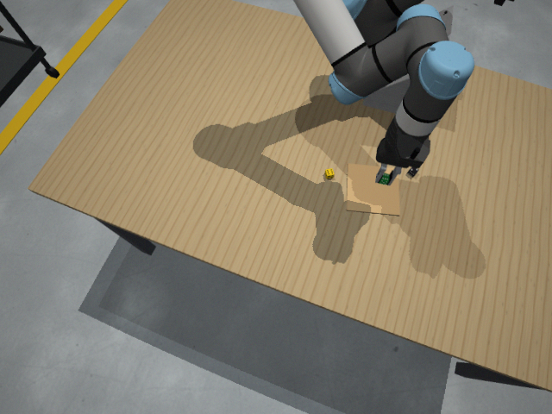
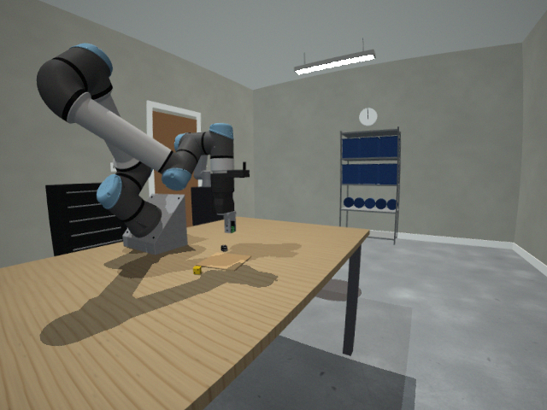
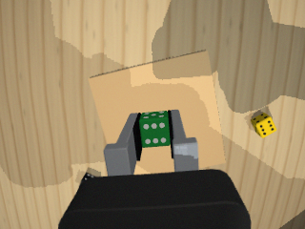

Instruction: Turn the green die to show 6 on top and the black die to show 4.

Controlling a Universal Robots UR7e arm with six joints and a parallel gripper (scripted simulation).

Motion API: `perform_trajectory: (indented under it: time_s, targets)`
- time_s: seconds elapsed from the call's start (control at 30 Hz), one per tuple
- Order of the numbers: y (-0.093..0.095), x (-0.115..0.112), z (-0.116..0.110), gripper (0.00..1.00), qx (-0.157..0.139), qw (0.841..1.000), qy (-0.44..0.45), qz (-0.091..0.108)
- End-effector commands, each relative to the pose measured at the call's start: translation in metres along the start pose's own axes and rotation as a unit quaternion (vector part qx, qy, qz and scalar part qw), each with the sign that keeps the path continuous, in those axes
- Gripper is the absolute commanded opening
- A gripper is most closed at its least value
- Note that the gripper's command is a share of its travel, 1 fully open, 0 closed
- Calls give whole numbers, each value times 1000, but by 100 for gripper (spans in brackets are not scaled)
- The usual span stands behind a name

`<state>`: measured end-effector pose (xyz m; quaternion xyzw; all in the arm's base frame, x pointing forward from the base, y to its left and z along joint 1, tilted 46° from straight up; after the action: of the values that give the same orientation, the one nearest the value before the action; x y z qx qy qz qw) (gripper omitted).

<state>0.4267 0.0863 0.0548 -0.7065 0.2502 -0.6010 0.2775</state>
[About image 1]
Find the green die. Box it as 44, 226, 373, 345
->
379, 173, 390, 185

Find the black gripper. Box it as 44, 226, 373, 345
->
375, 100, 442, 185

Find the tan square mat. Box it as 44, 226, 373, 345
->
347, 163, 400, 216

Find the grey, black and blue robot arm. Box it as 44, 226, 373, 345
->
293, 0, 474, 123

